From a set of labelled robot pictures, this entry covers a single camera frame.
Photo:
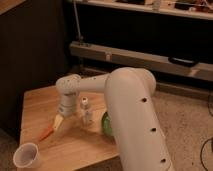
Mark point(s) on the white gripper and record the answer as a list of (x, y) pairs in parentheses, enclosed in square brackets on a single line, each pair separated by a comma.
[(67, 106)]

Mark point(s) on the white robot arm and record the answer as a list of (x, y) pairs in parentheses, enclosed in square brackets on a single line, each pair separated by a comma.
[(128, 97)]

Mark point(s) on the small clear plastic bottle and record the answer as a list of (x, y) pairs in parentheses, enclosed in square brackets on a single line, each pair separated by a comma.
[(86, 111)]

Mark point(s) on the metal stand pole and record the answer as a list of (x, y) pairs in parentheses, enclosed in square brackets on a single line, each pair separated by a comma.
[(79, 35)]

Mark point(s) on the long grey case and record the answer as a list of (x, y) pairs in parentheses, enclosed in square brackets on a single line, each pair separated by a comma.
[(137, 59)]

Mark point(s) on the white shelf ledge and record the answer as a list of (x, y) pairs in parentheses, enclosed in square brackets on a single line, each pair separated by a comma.
[(149, 9)]

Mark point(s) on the orange red pepper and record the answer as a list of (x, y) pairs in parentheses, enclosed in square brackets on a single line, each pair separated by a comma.
[(48, 131)]

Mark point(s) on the green round object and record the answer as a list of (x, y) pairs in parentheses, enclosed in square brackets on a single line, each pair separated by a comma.
[(106, 126)]

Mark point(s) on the black case handle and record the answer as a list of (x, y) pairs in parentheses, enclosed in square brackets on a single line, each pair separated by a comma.
[(186, 63)]

